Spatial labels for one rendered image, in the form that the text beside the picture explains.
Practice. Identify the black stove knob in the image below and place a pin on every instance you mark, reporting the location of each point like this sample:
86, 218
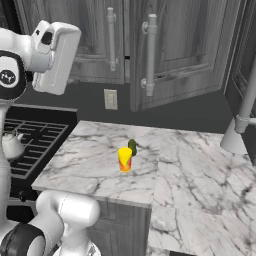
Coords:
22, 196

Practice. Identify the black stove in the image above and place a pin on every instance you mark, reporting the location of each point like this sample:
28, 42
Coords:
40, 136

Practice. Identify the green pickle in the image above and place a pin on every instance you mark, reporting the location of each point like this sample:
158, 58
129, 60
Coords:
133, 146

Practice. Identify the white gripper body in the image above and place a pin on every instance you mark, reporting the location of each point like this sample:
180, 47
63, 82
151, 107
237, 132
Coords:
61, 56

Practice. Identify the yellow red cup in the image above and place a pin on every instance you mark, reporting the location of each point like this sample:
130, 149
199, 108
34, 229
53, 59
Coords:
125, 160

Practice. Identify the pale wall outlet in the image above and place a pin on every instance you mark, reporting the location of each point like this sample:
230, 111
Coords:
110, 99

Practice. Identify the grey wood base cabinet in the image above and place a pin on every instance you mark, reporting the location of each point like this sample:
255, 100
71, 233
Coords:
123, 230

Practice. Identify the dark grey cabinet door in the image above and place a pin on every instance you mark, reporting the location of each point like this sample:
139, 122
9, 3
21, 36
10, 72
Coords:
243, 40

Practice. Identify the grey wood cabinet door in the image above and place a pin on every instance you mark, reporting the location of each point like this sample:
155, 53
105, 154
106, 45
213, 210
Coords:
83, 33
186, 40

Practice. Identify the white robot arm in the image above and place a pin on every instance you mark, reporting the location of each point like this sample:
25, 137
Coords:
20, 56

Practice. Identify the white kettle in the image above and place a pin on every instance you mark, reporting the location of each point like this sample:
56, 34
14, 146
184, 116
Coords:
12, 146

